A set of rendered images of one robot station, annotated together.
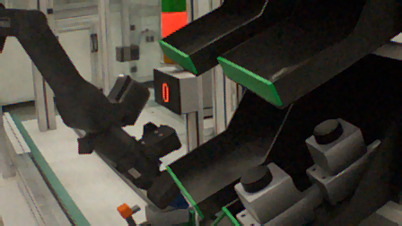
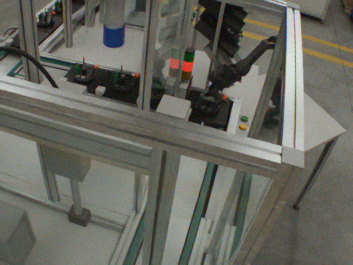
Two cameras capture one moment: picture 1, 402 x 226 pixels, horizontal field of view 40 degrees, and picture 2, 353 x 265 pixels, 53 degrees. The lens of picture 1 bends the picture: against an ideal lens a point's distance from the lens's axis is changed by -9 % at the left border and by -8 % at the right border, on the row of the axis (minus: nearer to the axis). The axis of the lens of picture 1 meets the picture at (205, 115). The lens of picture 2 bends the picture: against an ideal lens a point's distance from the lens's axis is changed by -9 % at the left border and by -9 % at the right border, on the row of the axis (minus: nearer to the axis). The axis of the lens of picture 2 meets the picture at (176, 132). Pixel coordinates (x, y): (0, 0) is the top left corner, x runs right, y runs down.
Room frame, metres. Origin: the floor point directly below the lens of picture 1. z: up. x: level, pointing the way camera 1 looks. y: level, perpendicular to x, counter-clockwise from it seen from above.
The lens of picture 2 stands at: (2.37, 0.92, 2.31)
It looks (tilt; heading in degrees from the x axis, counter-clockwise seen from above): 43 degrees down; 215
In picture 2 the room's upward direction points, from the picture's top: 9 degrees clockwise
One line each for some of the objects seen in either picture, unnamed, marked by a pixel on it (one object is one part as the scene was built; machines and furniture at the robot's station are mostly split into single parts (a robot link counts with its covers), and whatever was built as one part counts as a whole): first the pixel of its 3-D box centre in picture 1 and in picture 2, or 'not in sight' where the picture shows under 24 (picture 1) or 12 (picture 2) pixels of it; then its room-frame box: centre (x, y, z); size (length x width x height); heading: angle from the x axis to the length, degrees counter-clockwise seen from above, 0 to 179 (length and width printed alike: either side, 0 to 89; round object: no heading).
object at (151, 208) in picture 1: (170, 202); (208, 93); (0.92, 0.07, 1.06); 0.08 x 0.04 x 0.07; 117
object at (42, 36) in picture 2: not in sight; (27, 33); (1.26, -1.25, 1.01); 0.24 x 0.24 x 0.13; 26
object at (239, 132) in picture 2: not in sight; (241, 131); (0.90, 0.30, 0.93); 0.21 x 0.07 x 0.06; 26
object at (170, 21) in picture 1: (174, 24); (187, 64); (1.14, 0.05, 1.33); 0.05 x 0.05 x 0.05
